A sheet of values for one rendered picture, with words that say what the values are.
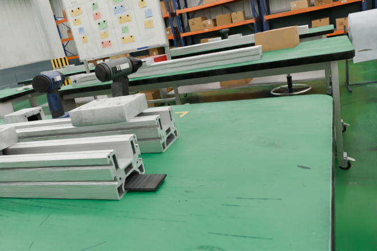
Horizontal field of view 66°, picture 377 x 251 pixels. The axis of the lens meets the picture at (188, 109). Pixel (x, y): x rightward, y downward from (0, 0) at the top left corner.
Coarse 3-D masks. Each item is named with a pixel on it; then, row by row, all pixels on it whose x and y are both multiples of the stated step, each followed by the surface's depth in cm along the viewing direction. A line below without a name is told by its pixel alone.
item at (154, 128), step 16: (144, 112) 74; (160, 112) 72; (16, 128) 91; (32, 128) 81; (48, 128) 77; (64, 128) 75; (80, 128) 73; (96, 128) 71; (112, 128) 71; (128, 128) 70; (144, 128) 68; (160, 128) 68; (176, 128) 75; (144, 144) 68; (160, 144) 67
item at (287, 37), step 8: (264, 32) 228; (272, 32) 225; (280, 32) 222; (288, 32) 219; (296, 32) 226; (256, 40) 233; (264, 40) 229; (272, 40) 226; (280, 40) 223; (288, 40) 220; (296, 40) 225; (264, 48) 231; (272, 48) 228; (280, 48) 225; (112, 56) 527; (120, 56) 519; (128, 56) 532; (232, 80) 412; (240, 80) 406; (248, 80) 411; (168, 88) 514; (152, 96) 472; (160, 96) 491; (168, 96) 513; (152, 104) 477
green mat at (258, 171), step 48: (288, 96) 92; (192, 144) 69; (240, 144) 63; (288, 144) 58; (144, 192) 51; (192, 192) 48; (240, 192) 45; (288, 192) 43; (0, 240) 45; (48, 240) 43; (96, 240) 41; (144, 240) 39; (192, 240) 37; (240, 240) 35; (288, 240) 34
